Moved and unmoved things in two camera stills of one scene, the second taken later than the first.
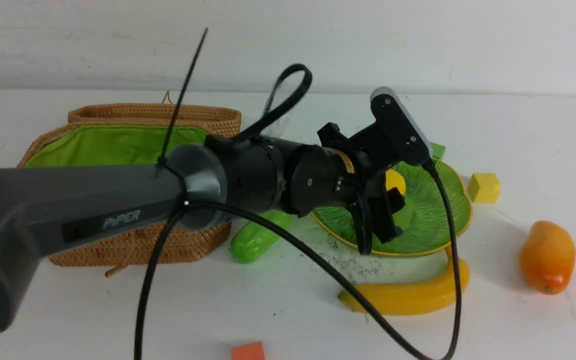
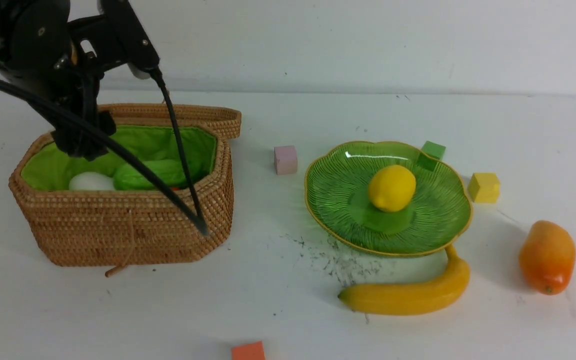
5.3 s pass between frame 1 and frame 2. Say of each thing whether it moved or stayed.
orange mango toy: stayed
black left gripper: moved
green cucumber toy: moved
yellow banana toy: stayed
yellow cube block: stayed
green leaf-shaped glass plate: stayed
